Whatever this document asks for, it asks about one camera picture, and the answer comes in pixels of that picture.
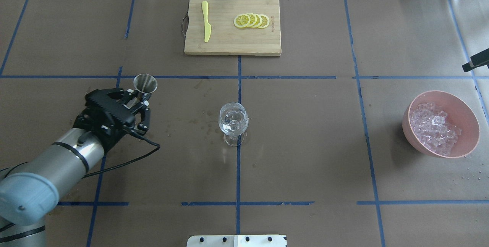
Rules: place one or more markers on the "bamboo cutting board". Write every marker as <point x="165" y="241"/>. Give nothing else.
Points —
<point x="225" y="38"/>

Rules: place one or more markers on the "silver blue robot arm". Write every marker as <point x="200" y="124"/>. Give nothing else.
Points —
<point x="31" y="190"/>

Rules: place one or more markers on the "clear wine glass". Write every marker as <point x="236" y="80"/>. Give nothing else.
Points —
<point x="233" y="121"/>

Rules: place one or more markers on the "lemon slice stack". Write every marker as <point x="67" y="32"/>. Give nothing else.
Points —
<point x="252" y="20"/>

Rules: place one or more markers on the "steel jigger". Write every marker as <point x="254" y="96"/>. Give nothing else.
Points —
<point x="144" y="86"/>

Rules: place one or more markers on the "pink bowl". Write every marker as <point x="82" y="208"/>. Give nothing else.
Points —
<point x="460" y="114"/>

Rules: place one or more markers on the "white pedestal column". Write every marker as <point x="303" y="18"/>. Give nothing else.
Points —
<point x="261" y="240"/>

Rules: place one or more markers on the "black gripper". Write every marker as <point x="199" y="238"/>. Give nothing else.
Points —
<point x="87" y="123"/>

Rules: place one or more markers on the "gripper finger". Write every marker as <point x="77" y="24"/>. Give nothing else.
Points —
<point x="477" y="60"/>

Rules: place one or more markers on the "clear ice cubes pile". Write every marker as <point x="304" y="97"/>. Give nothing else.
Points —
<point x="432" y="128"/>

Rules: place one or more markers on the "yellow plastic knife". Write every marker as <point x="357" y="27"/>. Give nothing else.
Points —
<point x="206" y="25"/>

